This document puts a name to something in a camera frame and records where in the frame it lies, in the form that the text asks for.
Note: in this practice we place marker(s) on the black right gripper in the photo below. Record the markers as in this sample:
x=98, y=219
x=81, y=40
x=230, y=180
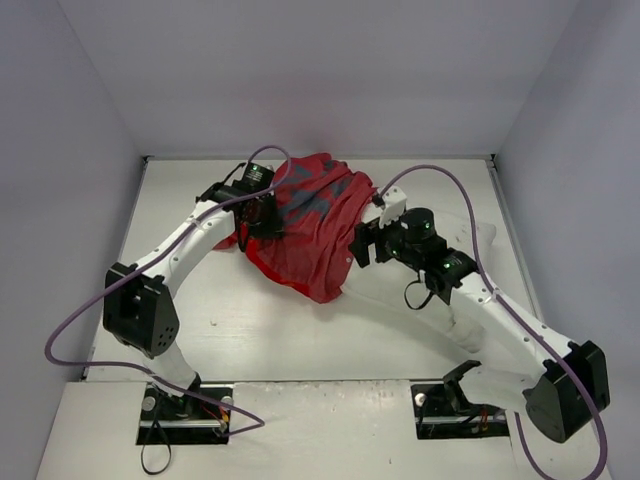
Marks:
x=367, y=242

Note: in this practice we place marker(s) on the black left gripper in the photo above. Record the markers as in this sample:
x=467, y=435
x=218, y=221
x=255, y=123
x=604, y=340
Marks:
x=262, y=215

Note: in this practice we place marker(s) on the red printed pillowcase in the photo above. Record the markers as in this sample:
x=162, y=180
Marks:
x=320, y=201

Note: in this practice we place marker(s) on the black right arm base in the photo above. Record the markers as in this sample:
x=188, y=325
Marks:
x=442, y=411

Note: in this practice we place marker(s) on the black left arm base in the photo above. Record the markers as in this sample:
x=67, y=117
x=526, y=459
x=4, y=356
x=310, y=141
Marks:
x=180, y=421

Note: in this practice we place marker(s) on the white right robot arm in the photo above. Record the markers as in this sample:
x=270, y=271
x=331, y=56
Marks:
x=565, y=385

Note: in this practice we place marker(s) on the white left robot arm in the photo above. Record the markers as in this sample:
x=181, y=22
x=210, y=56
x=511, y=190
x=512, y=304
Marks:
x=139, y=310

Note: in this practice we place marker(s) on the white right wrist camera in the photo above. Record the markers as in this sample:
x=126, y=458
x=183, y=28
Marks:
x=390, y=205

